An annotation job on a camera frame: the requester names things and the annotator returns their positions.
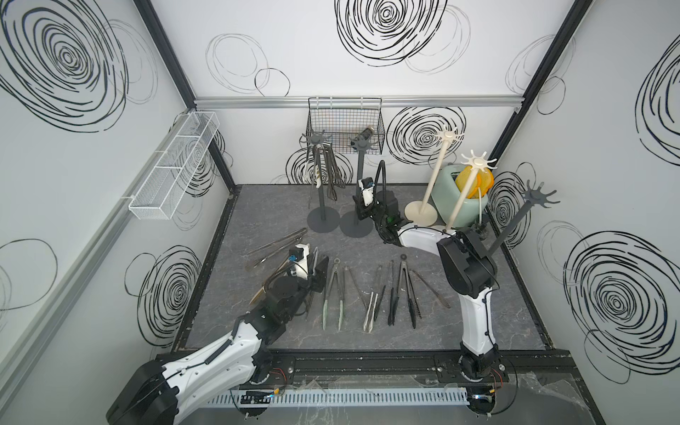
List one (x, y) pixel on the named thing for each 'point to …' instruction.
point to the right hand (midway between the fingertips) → (358, 194)
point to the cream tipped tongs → (368, 322)
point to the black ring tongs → (412, 299)
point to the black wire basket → (342, 119)
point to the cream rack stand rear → (420, 213)
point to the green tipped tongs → (336, 270)
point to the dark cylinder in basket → (367, 132)
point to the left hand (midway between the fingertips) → (320, 257)
